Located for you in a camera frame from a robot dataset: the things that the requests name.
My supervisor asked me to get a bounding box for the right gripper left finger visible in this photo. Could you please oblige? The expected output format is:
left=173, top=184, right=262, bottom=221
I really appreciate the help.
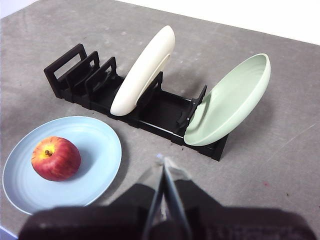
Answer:
left=18, top=155, right=165, bottom=240

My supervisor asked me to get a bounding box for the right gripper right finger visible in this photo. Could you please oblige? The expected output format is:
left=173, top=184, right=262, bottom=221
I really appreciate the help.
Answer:
left=164, top=157, right=319, bottom=240

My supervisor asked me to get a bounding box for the light blue plate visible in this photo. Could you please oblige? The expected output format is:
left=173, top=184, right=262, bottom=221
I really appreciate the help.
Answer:
left=1, top=115, right=123, bottom=216

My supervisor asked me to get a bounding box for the red apple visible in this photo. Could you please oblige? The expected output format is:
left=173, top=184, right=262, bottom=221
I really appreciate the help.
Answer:
left=31, top=136, right=82, bottom=182

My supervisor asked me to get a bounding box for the black plate rack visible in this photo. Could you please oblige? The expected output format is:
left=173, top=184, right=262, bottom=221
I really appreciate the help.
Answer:
left=43, top=43, right=229, bottom=162

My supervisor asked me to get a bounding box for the pale green plate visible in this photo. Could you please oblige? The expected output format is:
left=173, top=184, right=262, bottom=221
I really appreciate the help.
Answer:
left=183, top=52, right=272, bottom=147

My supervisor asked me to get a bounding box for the cream white plate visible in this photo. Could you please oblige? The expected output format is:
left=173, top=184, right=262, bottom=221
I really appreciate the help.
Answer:
left=110, top=25, right=176, bottom=117

